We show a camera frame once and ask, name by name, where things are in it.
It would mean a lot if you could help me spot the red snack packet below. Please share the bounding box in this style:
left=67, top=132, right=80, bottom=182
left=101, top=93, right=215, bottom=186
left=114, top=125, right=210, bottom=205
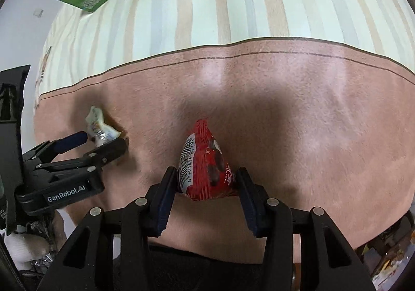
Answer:
left=177, top=119, right=239, bottom=201

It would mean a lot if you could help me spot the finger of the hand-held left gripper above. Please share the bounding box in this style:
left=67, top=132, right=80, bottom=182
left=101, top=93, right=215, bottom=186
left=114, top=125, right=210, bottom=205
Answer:
left=23, top=130, right=89, bottom=166
left=35, top=137, right=128, bottom=182

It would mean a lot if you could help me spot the pile of clutter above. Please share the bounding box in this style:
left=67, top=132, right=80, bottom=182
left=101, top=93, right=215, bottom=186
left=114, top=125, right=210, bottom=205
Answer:
left=355, top=213, right=412, bottom=282

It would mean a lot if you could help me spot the white cloth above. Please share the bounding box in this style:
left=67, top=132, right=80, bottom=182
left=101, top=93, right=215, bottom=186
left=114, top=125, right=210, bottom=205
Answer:
left=6, top=229, right=50, bottom=270

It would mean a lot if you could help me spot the striped pink blanket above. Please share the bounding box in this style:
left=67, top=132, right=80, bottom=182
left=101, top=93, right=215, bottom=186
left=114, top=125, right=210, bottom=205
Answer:
left=32, top=0, right=415, bottom=264

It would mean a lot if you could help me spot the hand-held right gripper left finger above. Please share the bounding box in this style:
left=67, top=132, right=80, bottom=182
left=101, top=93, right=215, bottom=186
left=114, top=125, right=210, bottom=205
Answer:
left=37, top=167, right=178, bottom=291

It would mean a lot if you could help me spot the small white candy packet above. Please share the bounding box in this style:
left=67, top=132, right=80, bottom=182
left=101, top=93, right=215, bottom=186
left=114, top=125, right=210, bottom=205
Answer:
left=85, top=105, right=123, bottom=148

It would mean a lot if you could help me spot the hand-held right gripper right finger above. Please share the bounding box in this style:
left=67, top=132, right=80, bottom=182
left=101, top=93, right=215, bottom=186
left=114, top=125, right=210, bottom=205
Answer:
left=236, top=168, right=377, bottom=291

